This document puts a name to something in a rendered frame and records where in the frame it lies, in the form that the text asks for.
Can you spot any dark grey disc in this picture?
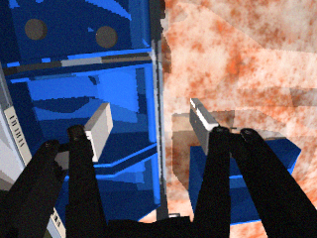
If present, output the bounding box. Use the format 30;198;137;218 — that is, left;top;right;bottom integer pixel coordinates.
25;19;48;40
95;26;118;48

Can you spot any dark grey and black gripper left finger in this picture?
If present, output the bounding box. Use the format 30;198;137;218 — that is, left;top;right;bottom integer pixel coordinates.
0;102;113;238

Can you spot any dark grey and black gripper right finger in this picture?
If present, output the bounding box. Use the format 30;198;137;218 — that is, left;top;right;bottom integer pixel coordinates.
188;98;317;238

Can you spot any blue bin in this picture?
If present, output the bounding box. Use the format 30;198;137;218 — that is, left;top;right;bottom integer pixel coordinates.
5;60;157;167
0;0;152;68
188;139;301;225
54;144;160;227

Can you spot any grey metal shelf frame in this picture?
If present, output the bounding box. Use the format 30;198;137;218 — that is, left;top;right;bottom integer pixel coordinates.
0;0;180;238

